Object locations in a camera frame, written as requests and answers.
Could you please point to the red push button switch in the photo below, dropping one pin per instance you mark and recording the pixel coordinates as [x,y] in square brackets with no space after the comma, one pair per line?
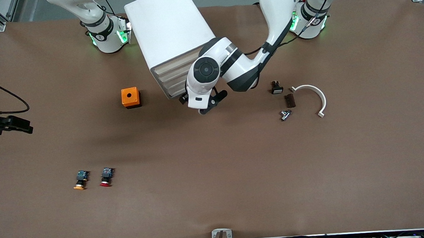
[107,177]

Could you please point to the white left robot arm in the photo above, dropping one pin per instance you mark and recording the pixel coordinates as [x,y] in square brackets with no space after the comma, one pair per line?
[282,4]

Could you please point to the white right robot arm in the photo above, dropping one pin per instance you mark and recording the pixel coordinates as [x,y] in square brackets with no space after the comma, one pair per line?
[105,37]

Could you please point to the orange box with hole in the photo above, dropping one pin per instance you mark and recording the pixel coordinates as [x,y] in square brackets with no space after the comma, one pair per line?
[129,96]

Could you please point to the small silver metal connector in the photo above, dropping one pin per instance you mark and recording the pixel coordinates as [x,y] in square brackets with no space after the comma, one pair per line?
[285,115]

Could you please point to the brown terminal block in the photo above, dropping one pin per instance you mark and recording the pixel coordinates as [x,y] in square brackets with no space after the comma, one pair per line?
[290,101]

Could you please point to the black white rectangular switch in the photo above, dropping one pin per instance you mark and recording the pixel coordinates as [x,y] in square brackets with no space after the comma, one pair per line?
[276,88]

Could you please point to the orange push button switch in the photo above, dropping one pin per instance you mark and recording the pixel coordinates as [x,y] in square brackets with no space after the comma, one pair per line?
[81,180]

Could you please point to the white curved plastic bracket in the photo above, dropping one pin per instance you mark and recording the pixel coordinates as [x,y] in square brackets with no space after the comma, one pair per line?
[317,92]

